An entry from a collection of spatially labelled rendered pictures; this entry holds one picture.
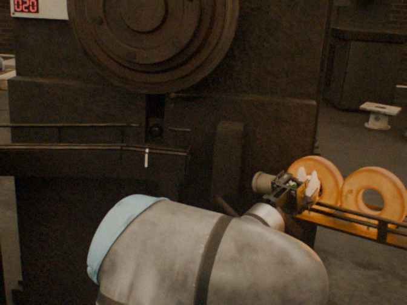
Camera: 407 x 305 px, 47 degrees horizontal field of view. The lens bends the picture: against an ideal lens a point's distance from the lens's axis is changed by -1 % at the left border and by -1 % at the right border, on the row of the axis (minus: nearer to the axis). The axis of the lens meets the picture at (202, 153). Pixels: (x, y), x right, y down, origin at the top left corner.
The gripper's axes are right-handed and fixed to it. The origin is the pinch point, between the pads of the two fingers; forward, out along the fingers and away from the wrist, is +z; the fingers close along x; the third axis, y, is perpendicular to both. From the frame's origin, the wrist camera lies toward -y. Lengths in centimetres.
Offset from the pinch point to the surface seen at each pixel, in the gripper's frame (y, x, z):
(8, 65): -103, 512, 146
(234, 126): 7.0, 27.7, 3.0
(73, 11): 44, 64, -15
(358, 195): 0.5, -12.3, -1.0
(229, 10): 38.7, 29.2, 8.8
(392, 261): -102, 7, 80
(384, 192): 3.5, -18.4, -0.5
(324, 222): -8.1, -5.5, -4.9
